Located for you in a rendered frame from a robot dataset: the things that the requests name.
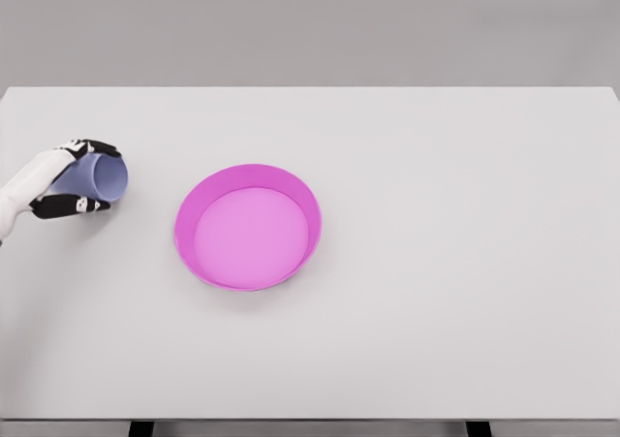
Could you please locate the lilac blue cup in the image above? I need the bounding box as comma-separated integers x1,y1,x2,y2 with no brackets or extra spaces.
46,150,130,203

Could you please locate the pink round plate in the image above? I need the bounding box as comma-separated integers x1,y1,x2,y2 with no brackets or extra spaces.
173,163,323,293

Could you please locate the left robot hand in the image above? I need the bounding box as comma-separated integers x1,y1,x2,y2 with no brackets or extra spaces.
1,139,122,221

